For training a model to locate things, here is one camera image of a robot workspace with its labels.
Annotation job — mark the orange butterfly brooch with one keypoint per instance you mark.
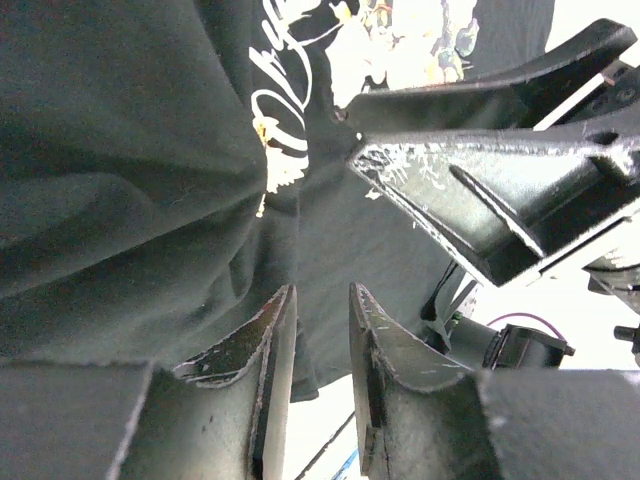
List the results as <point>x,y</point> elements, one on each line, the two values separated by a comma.
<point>264,127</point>

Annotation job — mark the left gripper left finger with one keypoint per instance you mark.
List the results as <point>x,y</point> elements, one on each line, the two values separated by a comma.
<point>220,415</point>

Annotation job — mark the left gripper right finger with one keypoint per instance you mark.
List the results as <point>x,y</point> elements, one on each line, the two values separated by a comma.
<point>420,415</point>

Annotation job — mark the black printed t-shirt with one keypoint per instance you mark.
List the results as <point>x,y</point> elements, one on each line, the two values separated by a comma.
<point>131,172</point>

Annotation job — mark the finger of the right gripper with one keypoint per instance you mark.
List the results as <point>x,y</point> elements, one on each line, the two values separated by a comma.
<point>508,206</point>
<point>517,98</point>

